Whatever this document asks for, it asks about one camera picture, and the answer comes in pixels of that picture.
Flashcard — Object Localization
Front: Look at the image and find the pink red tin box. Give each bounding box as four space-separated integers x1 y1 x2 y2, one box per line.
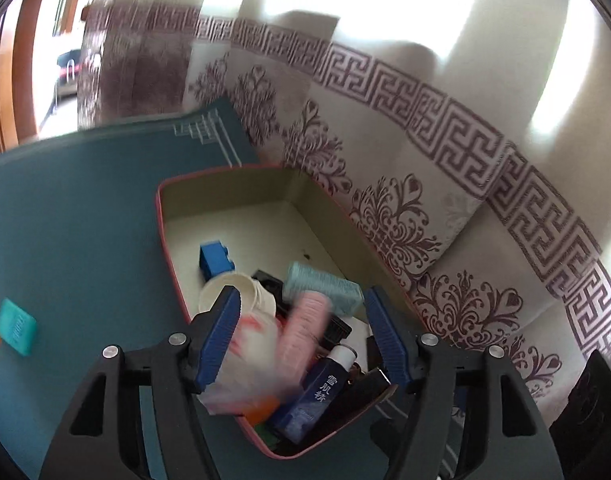
154 162 422 461

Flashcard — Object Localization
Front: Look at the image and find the teal plastic case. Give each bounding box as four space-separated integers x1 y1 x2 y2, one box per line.
0 298 37 356

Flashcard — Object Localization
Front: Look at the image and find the white red labelled bottle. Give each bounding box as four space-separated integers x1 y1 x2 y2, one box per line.
198 311 298 416

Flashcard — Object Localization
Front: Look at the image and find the black rectangular tube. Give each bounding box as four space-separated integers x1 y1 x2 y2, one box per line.
252 270 352 351

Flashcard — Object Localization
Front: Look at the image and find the orange green brick in box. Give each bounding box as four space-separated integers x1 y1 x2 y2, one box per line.
242 396 281 427

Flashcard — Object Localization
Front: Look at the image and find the blue toy brick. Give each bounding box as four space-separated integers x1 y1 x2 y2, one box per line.
199 240 235 282

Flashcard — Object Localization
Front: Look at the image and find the dark blue tube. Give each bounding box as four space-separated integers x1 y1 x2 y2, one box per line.
270 344 357 444

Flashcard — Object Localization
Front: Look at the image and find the pink rectangular box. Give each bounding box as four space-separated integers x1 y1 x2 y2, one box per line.
276 292 331 387

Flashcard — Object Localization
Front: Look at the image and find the green table mat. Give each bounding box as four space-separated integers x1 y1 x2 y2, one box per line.
0 96 467 480

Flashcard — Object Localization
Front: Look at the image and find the white cup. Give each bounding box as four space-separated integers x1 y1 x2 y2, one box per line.
198 271 277 319

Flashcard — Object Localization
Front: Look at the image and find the patterned white purple curtain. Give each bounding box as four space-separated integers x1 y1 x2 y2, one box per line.
78 0 611 422

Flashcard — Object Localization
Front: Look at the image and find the wooden door frame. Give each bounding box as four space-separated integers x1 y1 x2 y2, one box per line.
0 0 85 153

